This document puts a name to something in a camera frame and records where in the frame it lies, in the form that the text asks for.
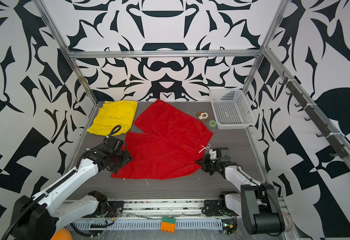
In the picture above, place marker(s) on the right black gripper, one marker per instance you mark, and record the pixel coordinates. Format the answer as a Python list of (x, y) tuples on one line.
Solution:
[(203, 164)]

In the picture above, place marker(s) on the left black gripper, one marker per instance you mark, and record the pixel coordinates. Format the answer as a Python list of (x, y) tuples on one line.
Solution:
[(127, 157)]

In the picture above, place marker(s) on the red shorts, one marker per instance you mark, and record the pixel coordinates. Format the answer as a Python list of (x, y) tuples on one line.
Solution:
[(170, 144)]

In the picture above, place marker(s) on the yellow shorts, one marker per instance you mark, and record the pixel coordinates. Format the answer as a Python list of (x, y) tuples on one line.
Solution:
[(112, 114)]

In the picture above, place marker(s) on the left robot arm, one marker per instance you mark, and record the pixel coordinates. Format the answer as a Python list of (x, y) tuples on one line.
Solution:
[(41, 216)]

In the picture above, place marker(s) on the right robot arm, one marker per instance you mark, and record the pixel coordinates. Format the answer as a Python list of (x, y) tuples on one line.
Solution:
[(254, 202)]

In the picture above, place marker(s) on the green tape roll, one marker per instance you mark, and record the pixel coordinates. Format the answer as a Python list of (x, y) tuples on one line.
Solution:
[(213, 123)]

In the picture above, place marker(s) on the brown white plush toy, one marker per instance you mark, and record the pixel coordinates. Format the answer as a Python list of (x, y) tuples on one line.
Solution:
[(203, 116)]

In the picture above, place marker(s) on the white plastic basket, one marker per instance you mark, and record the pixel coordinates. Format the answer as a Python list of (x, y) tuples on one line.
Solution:
[(231, 109)]

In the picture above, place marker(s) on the orange green toy block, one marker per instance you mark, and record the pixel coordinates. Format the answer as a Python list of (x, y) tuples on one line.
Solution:
[(168, 225)]

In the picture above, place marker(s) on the green circuit board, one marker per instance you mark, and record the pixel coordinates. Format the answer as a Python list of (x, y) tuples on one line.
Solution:
[(229, 226)]

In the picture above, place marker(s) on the orange shark plush toy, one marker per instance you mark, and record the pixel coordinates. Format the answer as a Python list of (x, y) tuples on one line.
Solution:
[(62, 234)]

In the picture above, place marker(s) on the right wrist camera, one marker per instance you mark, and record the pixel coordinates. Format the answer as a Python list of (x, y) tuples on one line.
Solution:
[(213, 154)]

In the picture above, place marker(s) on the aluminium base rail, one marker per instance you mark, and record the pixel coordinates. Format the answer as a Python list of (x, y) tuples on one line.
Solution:
[(155, 208)]

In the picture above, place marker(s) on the white slotted cable duct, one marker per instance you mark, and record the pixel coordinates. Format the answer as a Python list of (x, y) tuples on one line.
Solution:
[(145, 224)]

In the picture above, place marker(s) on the grey wall hook rack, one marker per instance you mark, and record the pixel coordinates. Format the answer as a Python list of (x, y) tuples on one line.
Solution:
[(315, 115)]

